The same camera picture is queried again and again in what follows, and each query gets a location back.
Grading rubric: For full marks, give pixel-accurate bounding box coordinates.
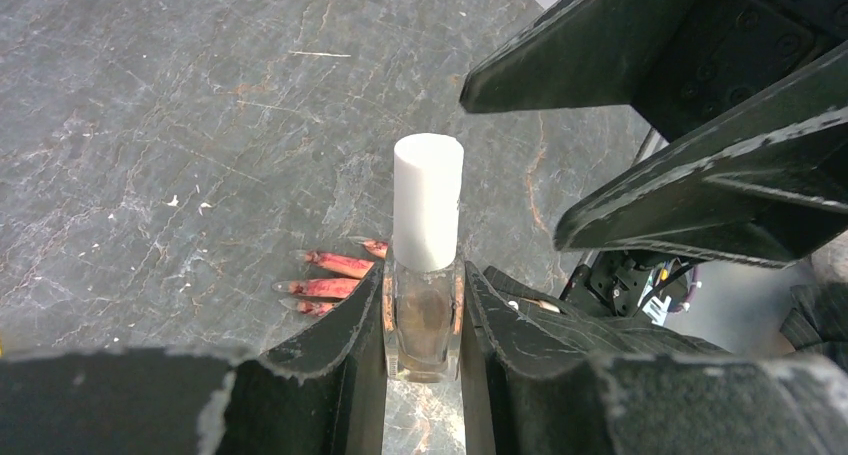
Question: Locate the clear nail polish bottle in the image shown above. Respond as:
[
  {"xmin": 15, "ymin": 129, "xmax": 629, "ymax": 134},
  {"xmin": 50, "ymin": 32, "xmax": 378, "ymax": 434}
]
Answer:
[{"xmin": 382, "ymin": 133, "xmax": 465, "ymax": 383}]

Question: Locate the black pinstripe sleeve forearm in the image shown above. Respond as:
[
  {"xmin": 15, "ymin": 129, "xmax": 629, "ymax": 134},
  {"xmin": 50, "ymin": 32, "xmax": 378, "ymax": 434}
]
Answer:
[{"xmin": 483, "ymin": 266, "xmax": 847, "ymax": 370}]

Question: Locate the mannequin hand with red nails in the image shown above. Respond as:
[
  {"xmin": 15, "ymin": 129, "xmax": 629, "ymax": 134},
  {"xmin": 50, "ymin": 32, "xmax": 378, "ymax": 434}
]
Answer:
[{"xmin": 271, "ymin": 235, "xmax": 564, "ymax": 319}]

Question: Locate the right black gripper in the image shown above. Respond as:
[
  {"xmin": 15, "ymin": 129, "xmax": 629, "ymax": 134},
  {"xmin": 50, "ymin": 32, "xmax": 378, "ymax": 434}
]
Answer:
[{"xmin": 460, "ymin": 0, "xmax": 847, "ymax": 268}]

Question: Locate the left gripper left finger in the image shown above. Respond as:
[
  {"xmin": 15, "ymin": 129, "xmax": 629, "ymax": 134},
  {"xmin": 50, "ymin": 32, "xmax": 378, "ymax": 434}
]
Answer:
[{"xmin": 1, "ymin": 266, "xmax": 386, "ymax": 454}]

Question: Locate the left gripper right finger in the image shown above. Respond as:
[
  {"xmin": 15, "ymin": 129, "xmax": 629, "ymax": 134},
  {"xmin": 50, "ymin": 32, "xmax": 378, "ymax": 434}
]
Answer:
[{"xmin": 461, "ymin": 263, "xmax": 847, "ymax": 454}]

